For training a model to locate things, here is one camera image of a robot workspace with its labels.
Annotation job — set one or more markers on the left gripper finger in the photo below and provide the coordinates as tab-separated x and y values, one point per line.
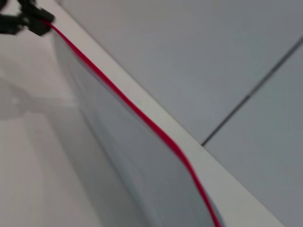
35	27
38	11

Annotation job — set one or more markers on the clear red-zip document bag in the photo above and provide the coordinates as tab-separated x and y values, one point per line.
142	153

